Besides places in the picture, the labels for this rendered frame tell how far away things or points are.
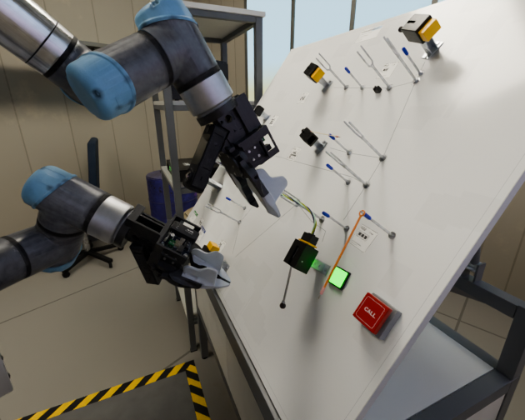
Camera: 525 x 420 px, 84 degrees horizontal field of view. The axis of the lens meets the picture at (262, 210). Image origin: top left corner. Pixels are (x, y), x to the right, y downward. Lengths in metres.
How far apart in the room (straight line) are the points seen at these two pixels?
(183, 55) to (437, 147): 0.49
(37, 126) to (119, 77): 3.07
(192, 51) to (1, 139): 3.04
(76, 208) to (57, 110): 3.00
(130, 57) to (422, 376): 0.91
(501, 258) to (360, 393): 2.28
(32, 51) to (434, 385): 1.02
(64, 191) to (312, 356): 0.53
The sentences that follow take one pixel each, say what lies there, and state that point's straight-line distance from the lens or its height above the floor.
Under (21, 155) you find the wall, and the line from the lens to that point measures 3.47.
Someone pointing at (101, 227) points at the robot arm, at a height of 1.26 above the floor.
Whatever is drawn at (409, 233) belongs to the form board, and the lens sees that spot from 0.61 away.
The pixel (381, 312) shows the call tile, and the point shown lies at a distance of 0.54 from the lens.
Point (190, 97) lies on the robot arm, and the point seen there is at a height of 1.45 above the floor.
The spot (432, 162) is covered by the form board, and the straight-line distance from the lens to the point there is 0.67.
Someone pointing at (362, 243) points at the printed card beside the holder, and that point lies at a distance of 0.65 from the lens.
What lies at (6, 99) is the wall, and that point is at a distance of 3.44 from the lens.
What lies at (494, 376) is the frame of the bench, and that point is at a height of 0.80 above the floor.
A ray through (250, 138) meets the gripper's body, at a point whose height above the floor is 1.39.
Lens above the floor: 1.45
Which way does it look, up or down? 20 degrees down
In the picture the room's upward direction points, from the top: straight up
